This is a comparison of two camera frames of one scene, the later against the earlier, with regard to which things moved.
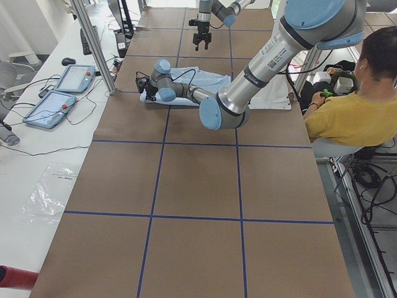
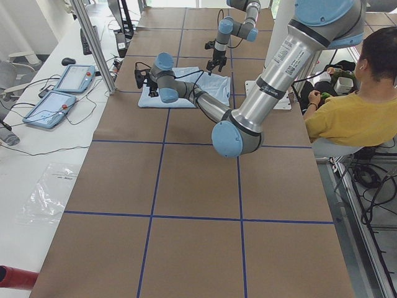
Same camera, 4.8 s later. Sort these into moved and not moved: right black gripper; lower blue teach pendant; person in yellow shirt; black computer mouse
Moved: right black gripper
Not moved: black computer mouse; person in yellow shirt; lower blue teach pendant
